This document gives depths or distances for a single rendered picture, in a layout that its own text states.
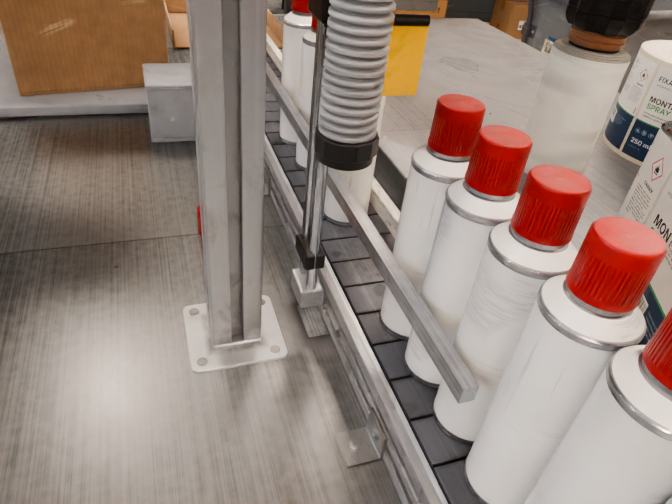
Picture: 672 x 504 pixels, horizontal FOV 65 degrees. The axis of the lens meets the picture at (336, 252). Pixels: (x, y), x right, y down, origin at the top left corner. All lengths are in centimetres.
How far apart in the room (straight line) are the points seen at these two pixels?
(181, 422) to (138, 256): 23
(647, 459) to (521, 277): 10
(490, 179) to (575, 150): 37
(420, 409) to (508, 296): 14
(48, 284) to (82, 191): 18
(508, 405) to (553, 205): 12
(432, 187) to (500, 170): 6
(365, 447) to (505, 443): 14
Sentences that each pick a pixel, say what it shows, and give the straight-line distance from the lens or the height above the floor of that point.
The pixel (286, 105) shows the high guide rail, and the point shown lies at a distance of 67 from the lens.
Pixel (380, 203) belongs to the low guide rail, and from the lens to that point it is 58.
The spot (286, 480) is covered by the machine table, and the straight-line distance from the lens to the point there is 44.
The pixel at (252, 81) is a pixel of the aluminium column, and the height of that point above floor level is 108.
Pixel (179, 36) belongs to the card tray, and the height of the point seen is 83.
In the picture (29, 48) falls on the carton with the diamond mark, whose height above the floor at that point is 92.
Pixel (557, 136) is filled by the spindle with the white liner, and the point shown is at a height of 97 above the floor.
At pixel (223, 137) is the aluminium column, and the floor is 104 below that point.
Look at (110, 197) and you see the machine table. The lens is 74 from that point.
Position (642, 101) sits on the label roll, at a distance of 92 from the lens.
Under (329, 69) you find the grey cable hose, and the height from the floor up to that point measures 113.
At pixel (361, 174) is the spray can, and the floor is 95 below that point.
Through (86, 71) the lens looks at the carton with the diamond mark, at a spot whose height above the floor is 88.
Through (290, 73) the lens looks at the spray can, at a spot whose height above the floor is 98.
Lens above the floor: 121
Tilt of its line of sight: 37 degrees down
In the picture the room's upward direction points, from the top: 7 degrees clockwise
